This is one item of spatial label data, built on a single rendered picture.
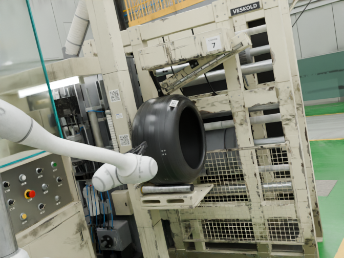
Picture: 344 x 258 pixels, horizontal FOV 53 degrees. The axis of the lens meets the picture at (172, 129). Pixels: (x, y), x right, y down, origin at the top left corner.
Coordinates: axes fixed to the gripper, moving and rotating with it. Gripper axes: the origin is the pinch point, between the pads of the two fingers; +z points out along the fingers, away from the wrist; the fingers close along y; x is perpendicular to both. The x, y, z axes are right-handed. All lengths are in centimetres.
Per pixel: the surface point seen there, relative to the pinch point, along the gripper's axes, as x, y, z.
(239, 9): -53, -42, 96
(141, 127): -6.1, 7.5, 15.5
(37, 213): 24, 66, -24
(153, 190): 35.6, 13.3, 17.4
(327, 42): 92, -76, 940
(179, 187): 34.3, -4.3, 17.9
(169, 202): 43.8, 4.2, 16.2
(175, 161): 15.5, -9.8, 12.4
